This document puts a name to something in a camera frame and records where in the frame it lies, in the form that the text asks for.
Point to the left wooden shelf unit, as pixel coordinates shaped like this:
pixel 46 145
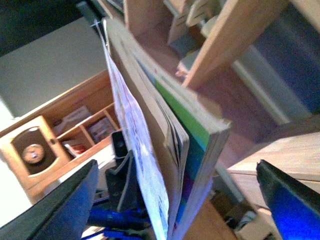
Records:
pixel 231 28

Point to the thin white red book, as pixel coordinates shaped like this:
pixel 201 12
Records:
pixel 137 137

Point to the right gripper black right-camera finger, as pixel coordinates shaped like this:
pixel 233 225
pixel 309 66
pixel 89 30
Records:
pixel 294 207

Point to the wooden cabinet with cubbies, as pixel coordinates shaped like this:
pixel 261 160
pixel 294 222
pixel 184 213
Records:
pixel 55 138

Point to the blue opposite gripper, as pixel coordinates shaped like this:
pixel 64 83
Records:
pixel 64 212

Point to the thick green teal book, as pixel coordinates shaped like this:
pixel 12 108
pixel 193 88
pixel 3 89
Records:
pixel 187 137

